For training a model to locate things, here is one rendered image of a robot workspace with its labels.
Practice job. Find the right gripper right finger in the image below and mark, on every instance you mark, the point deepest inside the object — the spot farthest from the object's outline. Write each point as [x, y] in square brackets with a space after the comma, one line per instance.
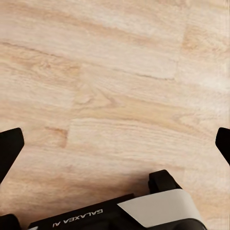
[223, 142]

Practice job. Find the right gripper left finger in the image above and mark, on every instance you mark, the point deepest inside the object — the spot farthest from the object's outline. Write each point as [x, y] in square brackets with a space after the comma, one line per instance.
[11, 143]

